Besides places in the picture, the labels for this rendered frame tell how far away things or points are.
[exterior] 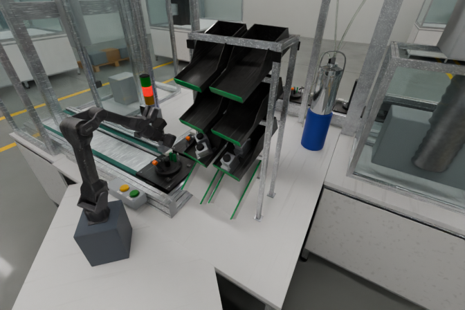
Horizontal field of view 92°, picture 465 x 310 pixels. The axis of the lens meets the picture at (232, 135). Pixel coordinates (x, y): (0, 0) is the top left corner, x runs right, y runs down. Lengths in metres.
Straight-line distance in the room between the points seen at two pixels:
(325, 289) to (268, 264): 1.05
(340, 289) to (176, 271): 1.35
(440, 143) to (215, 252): 1.12
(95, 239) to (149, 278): 0.25
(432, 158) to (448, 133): 0.14
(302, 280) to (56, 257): 1.55
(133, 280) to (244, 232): 0.48
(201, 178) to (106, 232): 0.42
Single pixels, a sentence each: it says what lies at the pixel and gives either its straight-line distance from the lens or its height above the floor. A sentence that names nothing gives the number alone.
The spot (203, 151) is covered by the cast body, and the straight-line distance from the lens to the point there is 0.89.
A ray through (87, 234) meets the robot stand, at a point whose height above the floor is 1.06.
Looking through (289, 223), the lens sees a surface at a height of 0.86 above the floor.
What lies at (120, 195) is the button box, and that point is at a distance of 1.24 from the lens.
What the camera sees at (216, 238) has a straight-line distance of 1.11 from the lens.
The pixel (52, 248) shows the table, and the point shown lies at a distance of 1.31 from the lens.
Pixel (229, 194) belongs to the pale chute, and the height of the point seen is 1.04.
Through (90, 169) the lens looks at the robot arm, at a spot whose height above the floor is 1.28.
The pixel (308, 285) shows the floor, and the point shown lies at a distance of 2.04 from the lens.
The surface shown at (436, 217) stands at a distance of 1.55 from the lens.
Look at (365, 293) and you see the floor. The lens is 2.16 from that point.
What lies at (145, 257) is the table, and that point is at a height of 0.86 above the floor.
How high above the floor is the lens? 1.79
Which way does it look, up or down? 33 degrees down
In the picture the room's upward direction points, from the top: 1 degrees clockwise
